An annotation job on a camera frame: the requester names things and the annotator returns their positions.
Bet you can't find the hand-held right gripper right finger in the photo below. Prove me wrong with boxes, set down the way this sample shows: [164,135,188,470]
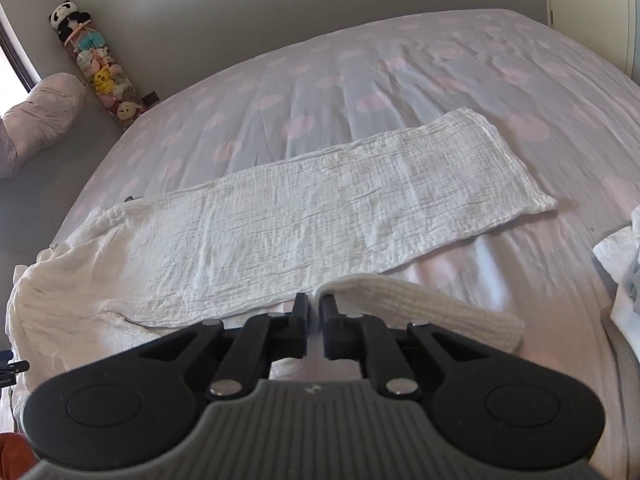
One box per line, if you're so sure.
[320,294,497,402]

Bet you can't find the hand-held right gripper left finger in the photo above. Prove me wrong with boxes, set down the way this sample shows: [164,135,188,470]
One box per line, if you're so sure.
[137,292,311,402]

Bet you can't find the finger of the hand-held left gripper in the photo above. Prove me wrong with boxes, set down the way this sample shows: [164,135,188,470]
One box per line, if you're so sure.
[0,347,32,377]

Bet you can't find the white towel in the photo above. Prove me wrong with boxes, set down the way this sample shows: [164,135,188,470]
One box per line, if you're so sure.
[5,106,558,411]

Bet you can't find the person's orange clothing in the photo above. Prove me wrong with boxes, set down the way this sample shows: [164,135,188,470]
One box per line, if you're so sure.
[0,432,33,480]

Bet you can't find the pink polka dot bed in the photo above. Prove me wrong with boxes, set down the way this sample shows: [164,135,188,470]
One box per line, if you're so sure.
[0,7,640,466]

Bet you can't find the polka dot pillow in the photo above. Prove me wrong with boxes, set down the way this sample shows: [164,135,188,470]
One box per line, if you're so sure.
[0,72,92,181]

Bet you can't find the patterned grey white cloth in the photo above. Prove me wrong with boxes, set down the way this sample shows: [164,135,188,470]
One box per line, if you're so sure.
[592,209,640,413]

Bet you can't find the clear tube of plush toys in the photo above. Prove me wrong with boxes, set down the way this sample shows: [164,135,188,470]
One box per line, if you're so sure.
[60,22,152,133]

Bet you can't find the panda plush toy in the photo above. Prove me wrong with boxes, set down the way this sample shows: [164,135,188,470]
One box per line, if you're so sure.
[48,0,92,43]

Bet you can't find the white door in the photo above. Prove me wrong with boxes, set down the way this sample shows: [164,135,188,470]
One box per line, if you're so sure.
[542,0,640,88]

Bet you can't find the dark window frame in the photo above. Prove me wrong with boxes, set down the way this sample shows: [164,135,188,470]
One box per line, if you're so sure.
[0,4,44,97]

